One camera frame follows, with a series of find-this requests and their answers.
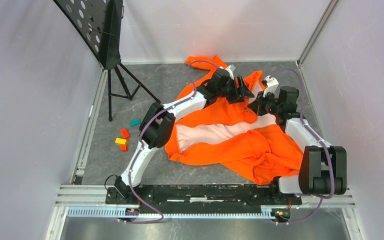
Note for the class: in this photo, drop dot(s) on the teal block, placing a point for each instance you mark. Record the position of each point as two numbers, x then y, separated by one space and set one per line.
135 122

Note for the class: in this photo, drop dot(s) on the small orange block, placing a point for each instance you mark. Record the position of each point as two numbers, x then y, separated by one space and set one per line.
124 148

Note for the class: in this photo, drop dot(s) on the aluminium frame rail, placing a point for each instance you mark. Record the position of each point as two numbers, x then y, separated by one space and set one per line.
335 220

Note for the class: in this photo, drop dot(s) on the orange jacket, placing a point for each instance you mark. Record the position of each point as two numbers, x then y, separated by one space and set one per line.
232 135

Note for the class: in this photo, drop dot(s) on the yellow block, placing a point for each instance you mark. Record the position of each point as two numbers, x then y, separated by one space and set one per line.
121 141

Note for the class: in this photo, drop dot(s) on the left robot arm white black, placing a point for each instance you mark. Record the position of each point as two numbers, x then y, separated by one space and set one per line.
159 121

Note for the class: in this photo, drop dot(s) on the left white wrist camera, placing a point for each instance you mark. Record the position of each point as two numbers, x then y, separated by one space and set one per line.
230 69

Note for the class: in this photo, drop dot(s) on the black music stand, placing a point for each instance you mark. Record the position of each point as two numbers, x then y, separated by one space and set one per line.
99 24

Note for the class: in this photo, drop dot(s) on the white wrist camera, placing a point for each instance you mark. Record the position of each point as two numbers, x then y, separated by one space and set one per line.
230 69
271 84

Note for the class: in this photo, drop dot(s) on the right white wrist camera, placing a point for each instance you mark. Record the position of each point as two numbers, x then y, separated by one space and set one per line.
271 84

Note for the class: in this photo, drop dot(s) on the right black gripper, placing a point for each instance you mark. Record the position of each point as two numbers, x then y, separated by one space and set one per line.
257 104

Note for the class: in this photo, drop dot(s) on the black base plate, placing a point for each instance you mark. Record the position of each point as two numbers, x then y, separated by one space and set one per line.
204 199

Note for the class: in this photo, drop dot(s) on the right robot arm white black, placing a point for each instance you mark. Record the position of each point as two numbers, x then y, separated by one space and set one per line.
323 169

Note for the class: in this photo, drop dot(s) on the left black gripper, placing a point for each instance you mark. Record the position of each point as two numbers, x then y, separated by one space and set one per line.
243 91

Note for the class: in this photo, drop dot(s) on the red block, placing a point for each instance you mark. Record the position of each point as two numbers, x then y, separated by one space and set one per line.
124 133

